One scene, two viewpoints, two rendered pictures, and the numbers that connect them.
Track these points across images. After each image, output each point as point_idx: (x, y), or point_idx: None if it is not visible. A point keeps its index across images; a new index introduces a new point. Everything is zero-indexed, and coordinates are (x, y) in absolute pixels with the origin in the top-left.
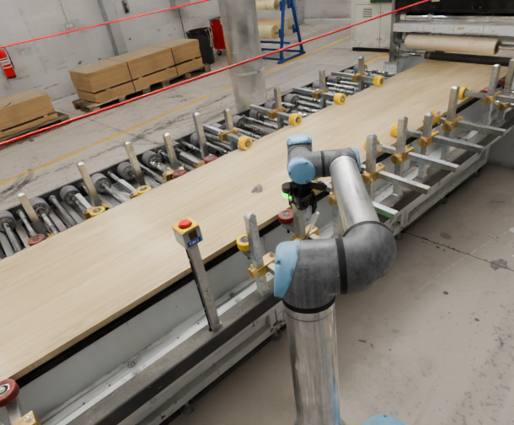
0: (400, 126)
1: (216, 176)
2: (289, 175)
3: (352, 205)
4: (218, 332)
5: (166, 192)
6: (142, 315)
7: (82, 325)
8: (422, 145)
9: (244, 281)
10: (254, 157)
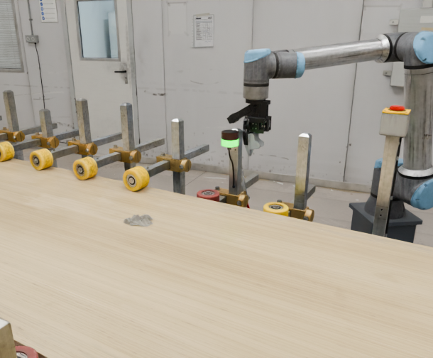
0: (85, 109)
1: (71, 276)
2: (304, 68)
3: (360, 41)
4: None
5: (148, 345)
6: None
7: None
8: (56, 145)
9: None
10: None
